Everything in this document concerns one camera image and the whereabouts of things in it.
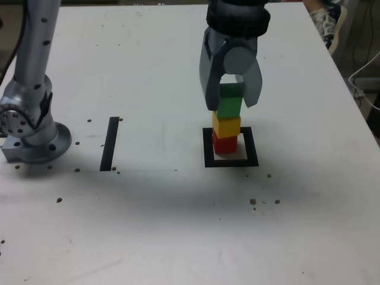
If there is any green cube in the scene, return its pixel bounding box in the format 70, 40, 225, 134
216, 83, 246, 119

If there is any black tape square outline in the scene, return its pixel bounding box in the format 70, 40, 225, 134
202, 126, 259, 168

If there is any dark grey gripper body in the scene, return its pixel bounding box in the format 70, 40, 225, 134
227, 37, 258, 56

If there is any black tape strip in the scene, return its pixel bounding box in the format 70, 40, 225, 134
99, 116, 120, 172

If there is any white cable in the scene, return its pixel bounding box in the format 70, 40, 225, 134
348, 49, 380, 111

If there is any red cube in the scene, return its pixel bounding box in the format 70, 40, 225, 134
212, 132, 239, 154

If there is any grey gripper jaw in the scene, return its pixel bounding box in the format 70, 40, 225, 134
198, 27, 230, 112
223, 46, 264, 108

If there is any white flat box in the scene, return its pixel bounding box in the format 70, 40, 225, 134
346, 77, 380, 93

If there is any yellow cube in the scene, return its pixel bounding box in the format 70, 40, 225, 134
211, 112, 241, 139

